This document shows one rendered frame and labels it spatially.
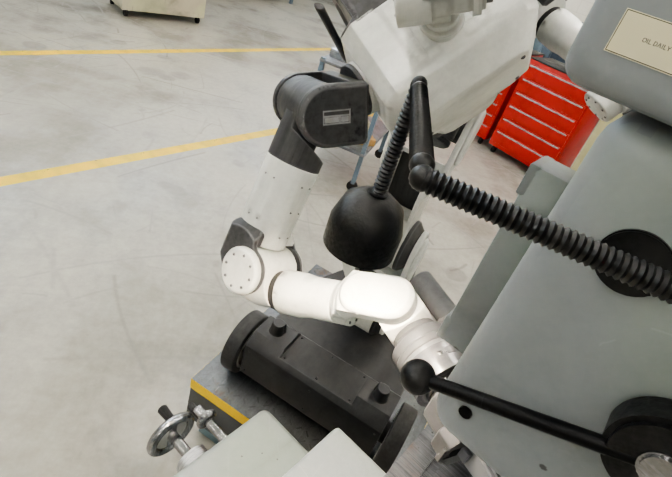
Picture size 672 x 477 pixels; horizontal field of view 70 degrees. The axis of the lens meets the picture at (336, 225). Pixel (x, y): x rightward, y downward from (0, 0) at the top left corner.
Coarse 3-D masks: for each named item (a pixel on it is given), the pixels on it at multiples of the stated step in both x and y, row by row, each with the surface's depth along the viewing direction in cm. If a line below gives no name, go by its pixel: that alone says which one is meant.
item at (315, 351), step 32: (288, 320) 154; (320, 320) 158; (256, 352) 140; (288, 352) 141; (320, 352) 144; (352, 352) 151; (384, 352) 154; (288, 384) 139; (320, 384) 135; (352, 384) 138; (384, 384) 134; (320, 416) 138; (352, 416) 132; (384, 416) 130
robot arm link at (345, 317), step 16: (352, 272) 70; (368, 272) 69; (336, 288) 71; (352, 288) 68; (368, 288) 67; (384, 288) 66; (400, 288) 65; (336, 304) 68; (352, 304) 66; (368, 304) 65; (384, 304) 64; (400, 304) 63; (416, 304) 65; (336, 320) 71; (352, 320) 73; (384, 320) 64; (400, 320) 64
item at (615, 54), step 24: (600, 0) 26; (624, 0) 25; (648, 0) 24; (600, 24) 26; (624, 24) 25; (648, 24) 25; (576, 48) 27; (600, 48) 26; (624, 48) 25; (648, 48) 25; (576, 72) 28; (600, 72) 27; (624, 72) 26; (648, 72) 25; (624, 96) 26; (648, 96) 26
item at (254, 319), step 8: (256, 312) 150; (248, 320) 146; (256, 320) 147; (264, 320) 150; (240, 328) 144; (248, 328) 144; (256, 328) 147; (232, 336) 143; (240, 336) 143; (248, 336) 144; (232, 344) 142; (240, 344) 142; (224, 352) 143; (232, 352) 142; (240, 352) 144; (224, 360) 144; (232, 360) 143; (240, 360) 153; (232, 368) 145
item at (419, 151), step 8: (416, 88) 36; (424, 88) 36; (416, 96) 34; (424, 96) 34; (416, 104) 32; (424, 104) 32; (416, 112) 31; (424, 112) 31; (416, 120) 30; (424, 120) 30; (416, 128) 29; (424, 128) 28; (416, 136) 27; (424, 136) 27; (432, 136) 28; (416, 144) 26; (424, 144) 26; (432, 144) 27; (416, 152) 26; (424, 152) 25; (432, 152) 26; (416, 160) 25; (424, 160) 25; (432, 160) 25
